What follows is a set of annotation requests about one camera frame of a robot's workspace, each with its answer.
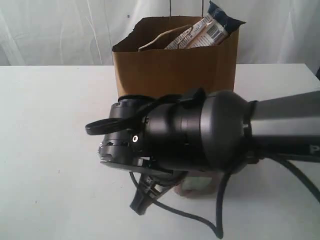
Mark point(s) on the brown paper bag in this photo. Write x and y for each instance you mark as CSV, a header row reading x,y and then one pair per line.
x,y
144,67

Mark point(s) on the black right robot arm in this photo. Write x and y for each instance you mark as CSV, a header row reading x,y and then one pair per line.
x,y
164,139

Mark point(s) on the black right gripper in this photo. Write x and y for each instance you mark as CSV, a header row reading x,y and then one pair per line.
x,y
146,187

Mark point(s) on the clear jar with yellow lid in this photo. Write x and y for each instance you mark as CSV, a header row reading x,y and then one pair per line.
x,y
198,184

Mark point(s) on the long noodle package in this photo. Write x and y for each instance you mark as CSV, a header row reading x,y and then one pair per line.
x,y
211,30

